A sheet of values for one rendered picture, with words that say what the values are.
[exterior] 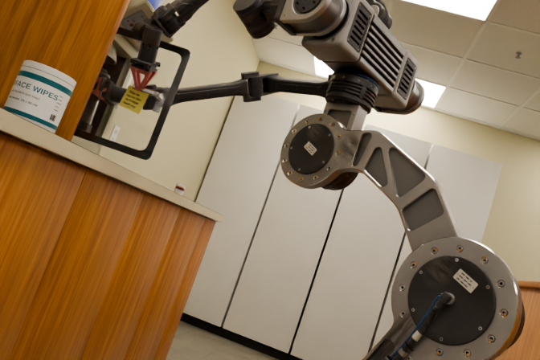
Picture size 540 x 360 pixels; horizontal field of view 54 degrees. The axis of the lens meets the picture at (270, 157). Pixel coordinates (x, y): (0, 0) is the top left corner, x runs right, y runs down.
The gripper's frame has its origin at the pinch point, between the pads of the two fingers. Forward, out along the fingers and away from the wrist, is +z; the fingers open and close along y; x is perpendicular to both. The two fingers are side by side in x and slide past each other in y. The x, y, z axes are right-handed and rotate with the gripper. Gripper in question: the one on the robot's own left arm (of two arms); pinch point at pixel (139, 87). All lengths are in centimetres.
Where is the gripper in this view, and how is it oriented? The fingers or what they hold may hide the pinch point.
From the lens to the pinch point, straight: 178.1
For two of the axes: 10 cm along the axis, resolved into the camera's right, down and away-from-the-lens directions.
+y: -1.7, 2.1, -9.6
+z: -2.9, 9.2, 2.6
